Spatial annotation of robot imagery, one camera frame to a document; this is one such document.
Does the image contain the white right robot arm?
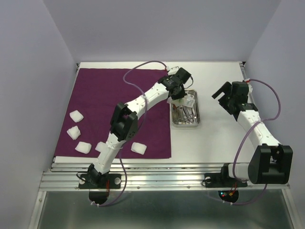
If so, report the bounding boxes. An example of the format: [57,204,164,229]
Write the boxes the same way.
[212,79,293,186]

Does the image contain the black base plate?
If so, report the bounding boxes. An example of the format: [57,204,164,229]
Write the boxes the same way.
[202,170,248,205]
[76,173,122,207]

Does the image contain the white gauze pad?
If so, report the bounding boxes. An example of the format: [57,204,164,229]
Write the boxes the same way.
[75,141,92,154]
[69,110,84,123]
[131,142,147,155]
[67,126,81,140]
[95,142,107,153]

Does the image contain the stainless steel tray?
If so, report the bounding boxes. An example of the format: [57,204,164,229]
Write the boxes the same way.
[170,89,201,128]

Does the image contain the aluminium front rail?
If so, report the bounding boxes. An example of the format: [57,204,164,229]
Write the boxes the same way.
[39,163,290,191]

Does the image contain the steel forceps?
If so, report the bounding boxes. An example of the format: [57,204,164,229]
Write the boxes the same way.
[191,108,197,124]
[173,107,182,125]

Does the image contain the white gauze pad right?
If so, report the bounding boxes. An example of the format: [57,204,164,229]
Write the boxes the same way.
[131,142,147,155]

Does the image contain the white gauze pad far left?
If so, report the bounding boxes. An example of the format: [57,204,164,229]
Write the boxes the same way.
[67,126,81,140]

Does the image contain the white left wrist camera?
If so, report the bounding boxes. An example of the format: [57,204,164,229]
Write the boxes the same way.
[166,66,179,75]

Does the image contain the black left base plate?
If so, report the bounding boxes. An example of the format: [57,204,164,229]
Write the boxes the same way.
[76,173,122,207]

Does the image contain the white gauze pad upper left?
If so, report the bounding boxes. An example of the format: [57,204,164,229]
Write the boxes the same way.
[69,110,84,123]

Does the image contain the aluminium right side rail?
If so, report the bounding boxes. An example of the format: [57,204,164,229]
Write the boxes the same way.
[239,61,277,167]

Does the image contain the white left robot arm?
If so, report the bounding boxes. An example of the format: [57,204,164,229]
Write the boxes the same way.
[87,68,192,188]

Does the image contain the purple cloth mat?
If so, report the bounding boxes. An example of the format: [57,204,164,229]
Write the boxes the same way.
[54,69,172,159]

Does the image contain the aluminium rail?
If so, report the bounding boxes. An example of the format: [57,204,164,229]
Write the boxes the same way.
[39,163,290,191]
[239,61,277,167]

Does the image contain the curved forceps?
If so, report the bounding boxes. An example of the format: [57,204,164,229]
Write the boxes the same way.
[180,106,191,125]

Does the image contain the green gauze bag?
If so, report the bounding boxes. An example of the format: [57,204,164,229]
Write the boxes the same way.
[167,94,195,107]

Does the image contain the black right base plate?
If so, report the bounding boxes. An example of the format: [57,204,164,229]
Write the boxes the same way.
[202,170,248,205]

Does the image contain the white gauze pad middle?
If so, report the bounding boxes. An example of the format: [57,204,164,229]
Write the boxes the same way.
[95,142,107,153]

